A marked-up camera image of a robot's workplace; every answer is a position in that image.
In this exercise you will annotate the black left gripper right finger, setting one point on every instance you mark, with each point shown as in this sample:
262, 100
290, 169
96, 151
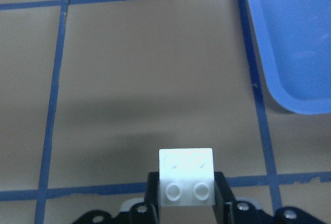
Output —
229, 210

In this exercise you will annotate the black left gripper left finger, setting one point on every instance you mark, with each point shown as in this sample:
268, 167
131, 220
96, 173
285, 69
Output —
145, 211

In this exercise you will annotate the white block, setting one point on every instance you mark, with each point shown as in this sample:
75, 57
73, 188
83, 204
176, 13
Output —
186, 177

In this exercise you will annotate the blue plastic tray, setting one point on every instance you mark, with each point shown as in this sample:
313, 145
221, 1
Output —
293, 38

